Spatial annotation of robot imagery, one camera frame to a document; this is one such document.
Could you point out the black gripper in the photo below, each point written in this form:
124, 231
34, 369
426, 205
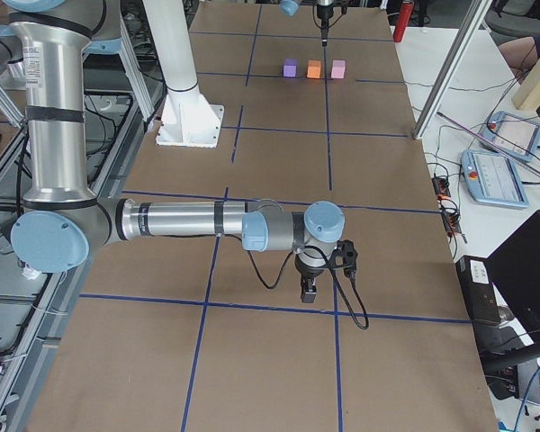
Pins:
323, 14
307, 273

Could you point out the orange foam block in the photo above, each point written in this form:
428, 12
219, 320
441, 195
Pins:
314, 69

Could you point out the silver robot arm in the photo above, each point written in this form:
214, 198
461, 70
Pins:
63, 221
290, 8

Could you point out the pink foam block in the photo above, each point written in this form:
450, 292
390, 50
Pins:
338, 69

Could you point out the purple foam block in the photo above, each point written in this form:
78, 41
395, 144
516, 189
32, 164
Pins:
290, 67

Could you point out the red bottle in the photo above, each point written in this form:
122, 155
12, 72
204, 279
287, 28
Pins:
403, 20

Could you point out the brown paper table cover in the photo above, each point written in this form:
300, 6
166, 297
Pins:
195, 335

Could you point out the orange black adapter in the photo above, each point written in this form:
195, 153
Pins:
441, 187

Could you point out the black computer box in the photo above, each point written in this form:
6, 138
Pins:
477, 290

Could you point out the near blue teach pendant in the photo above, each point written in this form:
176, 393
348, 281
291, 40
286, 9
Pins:
493, 179

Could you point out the blue teach pendant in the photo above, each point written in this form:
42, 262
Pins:
493, 179
513, 133

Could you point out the black laptop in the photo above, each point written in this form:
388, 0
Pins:
514, 268

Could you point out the far blue teach pendant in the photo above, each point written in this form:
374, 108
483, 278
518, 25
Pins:
513, 133

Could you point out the wooden beam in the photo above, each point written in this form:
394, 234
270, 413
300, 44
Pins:
527, 97

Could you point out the wrist black camera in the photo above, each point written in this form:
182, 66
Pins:
344, 257
343, 4

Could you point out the aluminium frame post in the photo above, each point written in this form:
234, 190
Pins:
471, 23

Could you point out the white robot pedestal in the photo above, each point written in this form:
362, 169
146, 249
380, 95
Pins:
187, 119

